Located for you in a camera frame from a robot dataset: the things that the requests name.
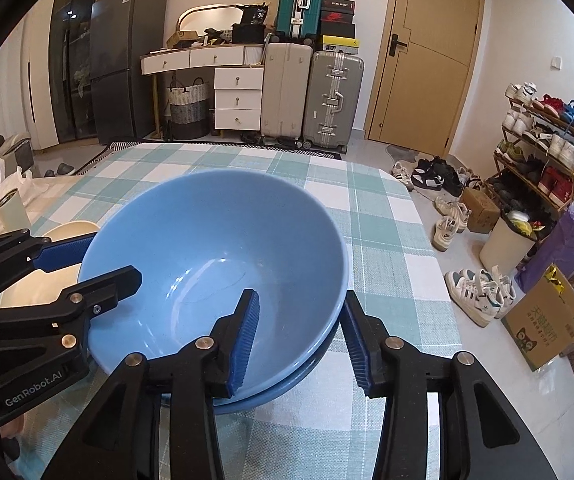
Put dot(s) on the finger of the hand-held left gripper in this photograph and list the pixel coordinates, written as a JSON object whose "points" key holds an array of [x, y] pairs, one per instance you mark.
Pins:
{"points": [[112, 285], [62, 252]]}

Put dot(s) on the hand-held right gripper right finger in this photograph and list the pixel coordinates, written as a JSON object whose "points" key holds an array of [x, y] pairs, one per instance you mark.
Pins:
{"points": [[359, 345]]}

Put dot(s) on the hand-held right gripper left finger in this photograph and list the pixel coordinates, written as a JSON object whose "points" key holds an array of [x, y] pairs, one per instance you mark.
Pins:
{"points": [[244, 342]]}

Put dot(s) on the cream round plate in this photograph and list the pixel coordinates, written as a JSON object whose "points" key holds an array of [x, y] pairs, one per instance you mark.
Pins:
{"points": [[52, 285]]}

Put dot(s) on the blue bowl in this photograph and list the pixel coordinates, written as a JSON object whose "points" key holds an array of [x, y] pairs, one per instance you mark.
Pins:
{"points": [[217, 240], [287, 385]]}

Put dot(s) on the person's left hand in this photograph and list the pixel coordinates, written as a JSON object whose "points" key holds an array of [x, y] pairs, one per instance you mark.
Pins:
{"points": [[17, 422]]}

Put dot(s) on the grey sofa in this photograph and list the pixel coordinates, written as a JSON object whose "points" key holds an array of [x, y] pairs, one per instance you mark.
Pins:
{"points": [[14, 152]]}

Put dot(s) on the scattered loose shoes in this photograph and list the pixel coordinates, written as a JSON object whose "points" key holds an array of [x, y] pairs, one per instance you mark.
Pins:
{"points": [[477, 290]]}

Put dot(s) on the white trash bin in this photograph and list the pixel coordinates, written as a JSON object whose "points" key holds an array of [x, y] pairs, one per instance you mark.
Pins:
{"points": [[509, 247]]}

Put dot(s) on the white wardrobe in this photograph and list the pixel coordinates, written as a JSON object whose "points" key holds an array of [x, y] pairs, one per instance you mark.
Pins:
{"points": [[39, 75]]}

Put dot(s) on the small brown cardboard box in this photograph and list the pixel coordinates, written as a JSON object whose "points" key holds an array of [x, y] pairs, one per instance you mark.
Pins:
{"points": [[479, 210]]}

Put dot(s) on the printed cardboard box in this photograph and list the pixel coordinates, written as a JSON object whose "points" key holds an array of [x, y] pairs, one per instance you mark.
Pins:
{"points": [[547, 325]]}

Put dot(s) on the woven laundry basket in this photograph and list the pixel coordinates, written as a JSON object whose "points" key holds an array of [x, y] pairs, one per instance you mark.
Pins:
{"points": [[188, 110]]}

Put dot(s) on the dark glass cabinet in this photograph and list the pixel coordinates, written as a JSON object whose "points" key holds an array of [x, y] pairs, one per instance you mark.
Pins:
{"points": [[72, 60]]}

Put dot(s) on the dark grey refrigerator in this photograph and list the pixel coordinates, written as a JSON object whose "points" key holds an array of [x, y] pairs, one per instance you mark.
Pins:
{"points": [[127, 70]]}

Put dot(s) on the grey doormat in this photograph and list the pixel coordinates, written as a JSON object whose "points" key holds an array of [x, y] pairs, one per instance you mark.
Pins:
{"points": [[401, 152]]}

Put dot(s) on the white drawer cabinet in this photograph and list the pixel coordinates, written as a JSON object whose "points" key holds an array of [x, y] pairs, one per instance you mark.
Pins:
{"points": [[238, 100]]}

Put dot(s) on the purple bag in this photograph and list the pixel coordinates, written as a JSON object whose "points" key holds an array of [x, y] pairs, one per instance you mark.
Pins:
{"points": [[562, 245]]}

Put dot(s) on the white vanity desk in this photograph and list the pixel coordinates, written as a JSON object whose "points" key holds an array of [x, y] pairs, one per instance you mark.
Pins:
{"points": [[192, 57]]}

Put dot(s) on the silver suitcase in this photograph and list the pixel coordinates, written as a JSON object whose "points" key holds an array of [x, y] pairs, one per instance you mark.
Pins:
{"points": [[332, 102]]}

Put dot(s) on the small open cardboard box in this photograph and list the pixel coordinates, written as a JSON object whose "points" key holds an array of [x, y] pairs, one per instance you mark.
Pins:
{"points": [[182, 39]]}

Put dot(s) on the beige suitcase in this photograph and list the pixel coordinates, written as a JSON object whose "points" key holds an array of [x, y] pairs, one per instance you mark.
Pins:
{"points": [[284, 92]]}

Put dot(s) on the arched vanity mirror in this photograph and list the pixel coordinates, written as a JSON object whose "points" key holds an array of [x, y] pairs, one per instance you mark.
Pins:
{"points": [[207, 22]]}

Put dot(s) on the shoe rack with shoes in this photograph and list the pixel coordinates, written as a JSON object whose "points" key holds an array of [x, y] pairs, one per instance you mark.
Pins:
{"points": [[547, 135]]}

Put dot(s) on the tan wooden door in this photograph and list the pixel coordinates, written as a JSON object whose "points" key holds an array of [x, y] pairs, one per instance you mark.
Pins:
{"points": [[427, 70]]}

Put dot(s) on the black storage box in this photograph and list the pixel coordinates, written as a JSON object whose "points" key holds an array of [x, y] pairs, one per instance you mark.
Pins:
{"points": [[248, 33]]}

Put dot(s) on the yellow shoe box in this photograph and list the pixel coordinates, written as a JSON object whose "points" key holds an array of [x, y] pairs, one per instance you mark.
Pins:
{"points": [[337, 44]]}

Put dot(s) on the black paper bag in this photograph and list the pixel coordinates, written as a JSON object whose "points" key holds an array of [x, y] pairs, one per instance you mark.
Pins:
{"points": [[258, 15]]}

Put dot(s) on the plain black shoe box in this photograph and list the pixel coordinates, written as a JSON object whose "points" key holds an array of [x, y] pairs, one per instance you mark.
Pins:
{"points": [[338, 29]]}

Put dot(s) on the red and black shoe box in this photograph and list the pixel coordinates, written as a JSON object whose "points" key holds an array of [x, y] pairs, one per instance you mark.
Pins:
{"points": [[338, 17]]}

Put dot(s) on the teal suitcase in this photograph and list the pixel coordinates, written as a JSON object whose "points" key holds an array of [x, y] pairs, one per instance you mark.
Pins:
{"points": [[299, 2]]}

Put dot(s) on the white light switch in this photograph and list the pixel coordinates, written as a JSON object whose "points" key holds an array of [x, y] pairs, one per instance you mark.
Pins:
{"points": [[556, 62]]}

